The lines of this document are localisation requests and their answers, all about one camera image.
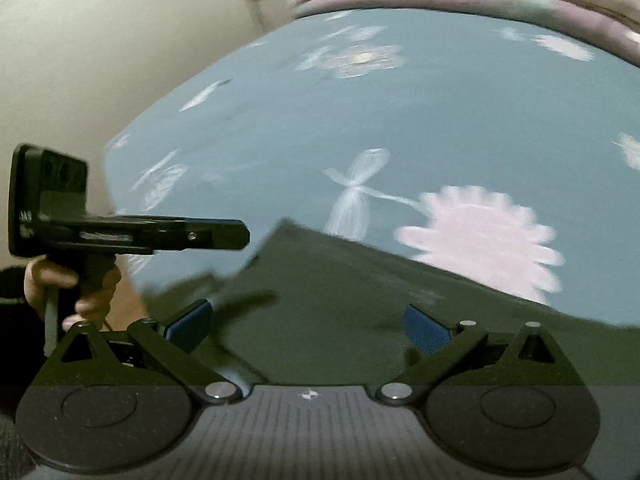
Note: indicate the purple floral quilt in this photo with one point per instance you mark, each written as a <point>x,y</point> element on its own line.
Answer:
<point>500,10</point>

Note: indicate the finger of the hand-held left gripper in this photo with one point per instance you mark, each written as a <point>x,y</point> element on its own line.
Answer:
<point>215,234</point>

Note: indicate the person's left hand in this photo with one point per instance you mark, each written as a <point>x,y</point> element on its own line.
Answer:
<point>47,275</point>

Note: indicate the dark green long-sleeved top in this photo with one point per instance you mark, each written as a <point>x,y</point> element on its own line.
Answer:
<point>350,310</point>

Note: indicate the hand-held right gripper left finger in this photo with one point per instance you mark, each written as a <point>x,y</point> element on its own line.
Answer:
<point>192,322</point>

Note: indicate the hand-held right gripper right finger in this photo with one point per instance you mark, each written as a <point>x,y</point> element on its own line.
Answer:
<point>425,332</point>

